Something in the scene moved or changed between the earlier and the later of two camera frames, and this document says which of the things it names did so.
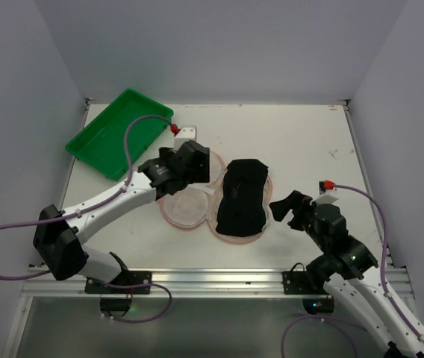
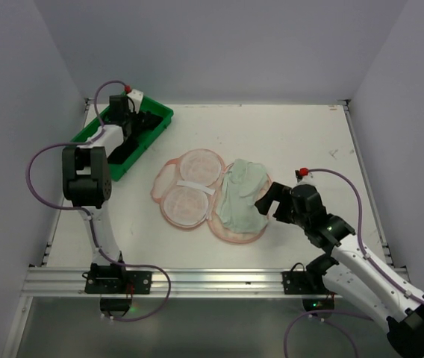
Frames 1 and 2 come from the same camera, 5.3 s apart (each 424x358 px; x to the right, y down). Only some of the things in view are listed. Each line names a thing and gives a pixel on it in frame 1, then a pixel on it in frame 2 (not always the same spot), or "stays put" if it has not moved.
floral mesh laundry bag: x=200 y=204 stays put
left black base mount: x=127 y=278 stays put
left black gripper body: x=176 y=183 to x=137 y=124
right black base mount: x=297 y=281 stays put
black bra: x=242 y=208 to x=139 y=124
